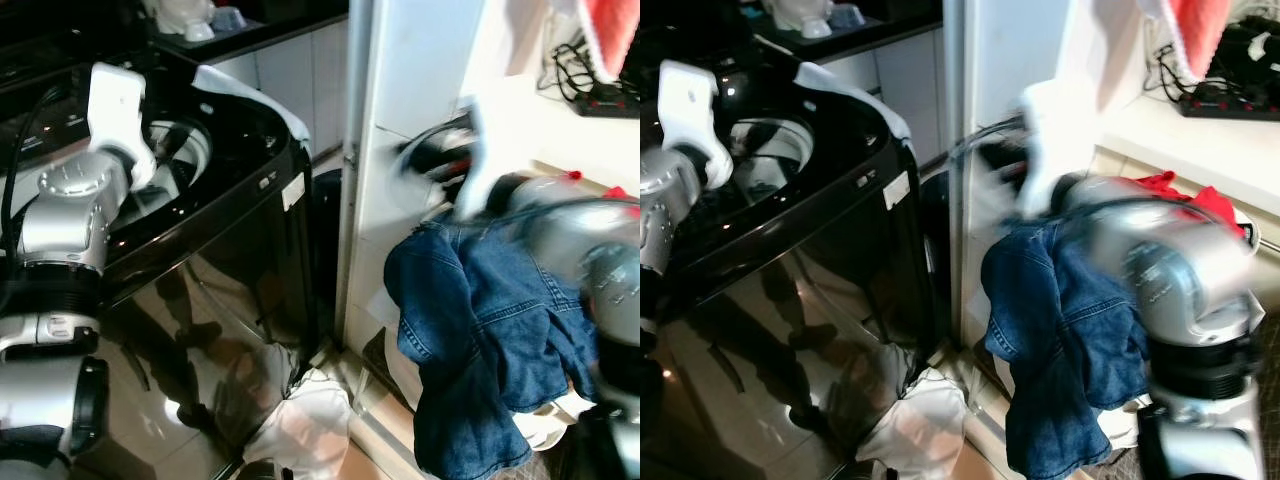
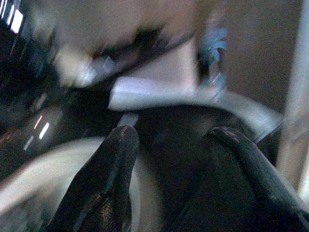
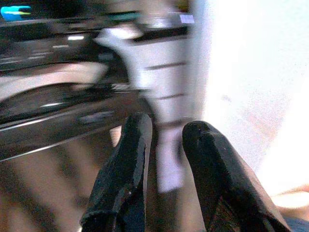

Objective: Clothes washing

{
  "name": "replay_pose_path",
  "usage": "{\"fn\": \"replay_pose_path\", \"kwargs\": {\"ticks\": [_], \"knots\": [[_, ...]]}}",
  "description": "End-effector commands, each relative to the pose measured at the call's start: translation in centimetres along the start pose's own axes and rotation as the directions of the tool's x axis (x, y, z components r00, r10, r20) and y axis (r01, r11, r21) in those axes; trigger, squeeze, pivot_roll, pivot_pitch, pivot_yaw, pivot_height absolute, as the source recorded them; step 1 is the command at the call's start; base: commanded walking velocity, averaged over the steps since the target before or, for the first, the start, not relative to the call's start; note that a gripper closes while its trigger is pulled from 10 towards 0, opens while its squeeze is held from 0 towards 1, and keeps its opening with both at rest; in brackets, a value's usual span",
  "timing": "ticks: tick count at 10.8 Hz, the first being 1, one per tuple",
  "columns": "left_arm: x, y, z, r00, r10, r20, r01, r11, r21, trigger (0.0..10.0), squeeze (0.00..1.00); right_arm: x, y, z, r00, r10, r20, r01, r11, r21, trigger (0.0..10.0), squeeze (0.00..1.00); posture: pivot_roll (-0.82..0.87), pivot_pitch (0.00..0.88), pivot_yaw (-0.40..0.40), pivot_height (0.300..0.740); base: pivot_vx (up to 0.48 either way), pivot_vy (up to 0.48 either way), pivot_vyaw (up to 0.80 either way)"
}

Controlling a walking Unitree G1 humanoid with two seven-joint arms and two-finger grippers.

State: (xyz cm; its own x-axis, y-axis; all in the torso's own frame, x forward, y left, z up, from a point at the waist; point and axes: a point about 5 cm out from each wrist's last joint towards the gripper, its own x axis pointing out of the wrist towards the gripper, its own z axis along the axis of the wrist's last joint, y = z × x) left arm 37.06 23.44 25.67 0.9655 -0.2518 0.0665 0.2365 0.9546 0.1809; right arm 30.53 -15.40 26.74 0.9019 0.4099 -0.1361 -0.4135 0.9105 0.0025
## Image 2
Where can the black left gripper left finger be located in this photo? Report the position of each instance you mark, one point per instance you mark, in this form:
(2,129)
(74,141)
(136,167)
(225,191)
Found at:
(103,178)

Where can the blue plastic object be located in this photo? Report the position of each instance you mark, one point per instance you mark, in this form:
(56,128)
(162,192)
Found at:
(214,60)

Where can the white laundry basket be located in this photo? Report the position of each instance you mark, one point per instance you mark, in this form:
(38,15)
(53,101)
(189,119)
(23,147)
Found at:
(154,93)

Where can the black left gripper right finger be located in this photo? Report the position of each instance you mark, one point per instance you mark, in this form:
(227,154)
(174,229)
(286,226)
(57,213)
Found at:
(260,174)

